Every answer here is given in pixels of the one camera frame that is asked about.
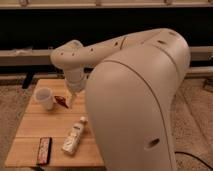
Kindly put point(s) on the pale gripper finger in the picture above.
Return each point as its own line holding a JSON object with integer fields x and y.
{"x": 71, "y": 96}

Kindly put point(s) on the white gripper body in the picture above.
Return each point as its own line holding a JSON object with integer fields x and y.
{"x": 75, "y": 80}

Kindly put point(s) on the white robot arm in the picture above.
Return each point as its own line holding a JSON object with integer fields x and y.
{"x": 129, "y": 83}

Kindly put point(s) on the white plastic cup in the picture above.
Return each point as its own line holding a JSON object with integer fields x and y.
{"x": 44, "y": 97}

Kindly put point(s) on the white plastic bottle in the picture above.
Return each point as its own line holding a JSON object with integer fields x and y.
{"x": 72, "y": 140}

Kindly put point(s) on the dark rectangular snack bar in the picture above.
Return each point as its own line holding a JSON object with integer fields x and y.
{"x": 44, "y": 150}

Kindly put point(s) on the grey bench rail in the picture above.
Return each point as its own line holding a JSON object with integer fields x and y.
{"x": 32, "y": 57}

